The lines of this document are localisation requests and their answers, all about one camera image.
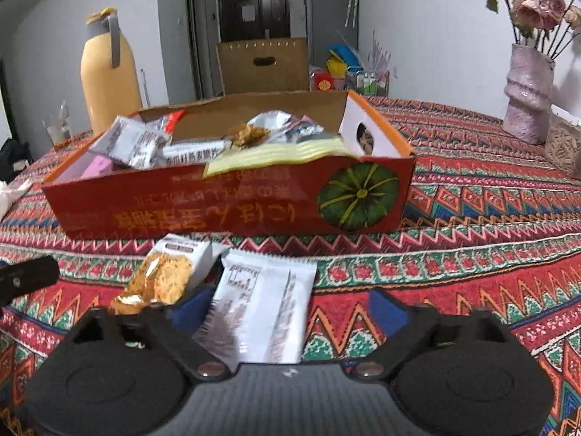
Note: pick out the brown cardboard carton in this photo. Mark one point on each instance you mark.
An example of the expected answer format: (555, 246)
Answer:
(265, 66)

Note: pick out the clear glass cup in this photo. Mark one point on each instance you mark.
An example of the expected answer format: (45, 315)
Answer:
(59, 129)

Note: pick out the colourful patterned tablecloth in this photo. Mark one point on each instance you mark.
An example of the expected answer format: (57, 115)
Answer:
(454, 236)

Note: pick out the dark entrance door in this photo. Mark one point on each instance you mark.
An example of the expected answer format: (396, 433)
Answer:
(254, 9)

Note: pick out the grey refrigerator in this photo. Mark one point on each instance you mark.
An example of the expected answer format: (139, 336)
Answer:
(331, 13)

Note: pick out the black bag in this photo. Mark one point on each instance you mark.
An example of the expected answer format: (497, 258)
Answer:
(13, 159)

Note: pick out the blue and yellow bags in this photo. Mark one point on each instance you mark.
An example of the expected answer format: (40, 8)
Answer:
(341, 59)

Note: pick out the pink artificial flowers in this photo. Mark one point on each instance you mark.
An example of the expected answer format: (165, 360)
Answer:
(535, 9)

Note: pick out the red round tin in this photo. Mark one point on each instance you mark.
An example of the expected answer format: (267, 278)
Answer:
(324, 83)

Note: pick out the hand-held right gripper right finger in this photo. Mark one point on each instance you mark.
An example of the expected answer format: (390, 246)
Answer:
(386, 311)

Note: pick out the pink ribbed vase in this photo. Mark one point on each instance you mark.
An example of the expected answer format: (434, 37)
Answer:
(529, 95)

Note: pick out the yellow thermos bottle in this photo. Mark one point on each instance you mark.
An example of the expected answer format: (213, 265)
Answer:
(111, 81)

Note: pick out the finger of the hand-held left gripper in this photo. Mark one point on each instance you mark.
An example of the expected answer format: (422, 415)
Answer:
(27, 277)

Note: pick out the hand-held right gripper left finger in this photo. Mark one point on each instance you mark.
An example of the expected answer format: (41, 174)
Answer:
(193, 309)

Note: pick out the patterned storage container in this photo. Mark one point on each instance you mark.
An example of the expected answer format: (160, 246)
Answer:
(563, 143)

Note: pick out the white cloth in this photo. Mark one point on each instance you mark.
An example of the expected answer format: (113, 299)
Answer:
(11, 195)

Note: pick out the pile of colourful snacks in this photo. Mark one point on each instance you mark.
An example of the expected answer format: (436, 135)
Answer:
(272, 125)

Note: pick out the golden cracker packet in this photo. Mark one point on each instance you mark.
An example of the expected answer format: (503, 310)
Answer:
(163, 277)

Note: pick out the pale yellow striped packet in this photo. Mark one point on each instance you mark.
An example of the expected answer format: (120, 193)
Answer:
(281, 154)

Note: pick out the purple feathery decoration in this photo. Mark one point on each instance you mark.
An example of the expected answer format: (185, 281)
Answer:
(379, 57)

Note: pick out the red cardboard box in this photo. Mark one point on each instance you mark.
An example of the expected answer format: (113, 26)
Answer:
(227, 204)

